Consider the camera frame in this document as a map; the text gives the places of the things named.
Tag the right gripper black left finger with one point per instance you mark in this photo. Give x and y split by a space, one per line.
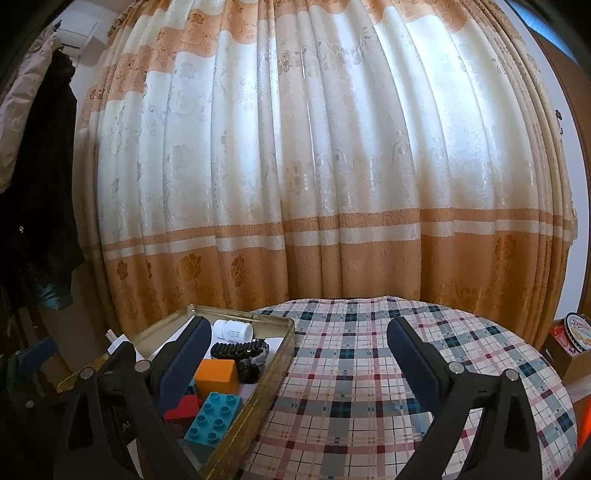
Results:
150 388

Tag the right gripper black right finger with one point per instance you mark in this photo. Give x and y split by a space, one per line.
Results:
505 445

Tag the red toy block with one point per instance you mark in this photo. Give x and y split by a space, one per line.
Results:
185 412

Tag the white usb charger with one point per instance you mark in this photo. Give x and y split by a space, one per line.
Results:
115 341

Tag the teal studded building brick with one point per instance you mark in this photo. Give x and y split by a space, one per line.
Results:
211 424

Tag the orange toy block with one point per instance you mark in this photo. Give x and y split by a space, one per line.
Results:
216 376

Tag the white pill bottle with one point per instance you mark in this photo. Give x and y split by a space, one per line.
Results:
233 331

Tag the black grey hair claw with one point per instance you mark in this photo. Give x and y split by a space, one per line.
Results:
250 358

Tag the cardboard box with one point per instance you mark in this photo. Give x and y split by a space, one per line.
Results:
572 366

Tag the round cookie tin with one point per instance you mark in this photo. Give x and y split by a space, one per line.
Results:
578 330

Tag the teal cloth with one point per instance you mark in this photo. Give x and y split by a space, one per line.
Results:
55 296

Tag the plaid tablecloth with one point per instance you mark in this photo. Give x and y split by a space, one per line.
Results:
345 410

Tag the gold metal tin tray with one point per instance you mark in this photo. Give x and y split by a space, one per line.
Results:
226 458

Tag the dark hanging coat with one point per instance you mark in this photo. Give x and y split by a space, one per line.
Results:
39 238

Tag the cream and orange curtain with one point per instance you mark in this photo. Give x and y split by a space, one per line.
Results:
240 154

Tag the pale hanging jacket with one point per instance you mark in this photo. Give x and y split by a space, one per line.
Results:
17 103

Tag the wooden door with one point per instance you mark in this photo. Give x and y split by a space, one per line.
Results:
576 86

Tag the white air conditioner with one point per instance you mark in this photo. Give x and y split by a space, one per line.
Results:
76 31

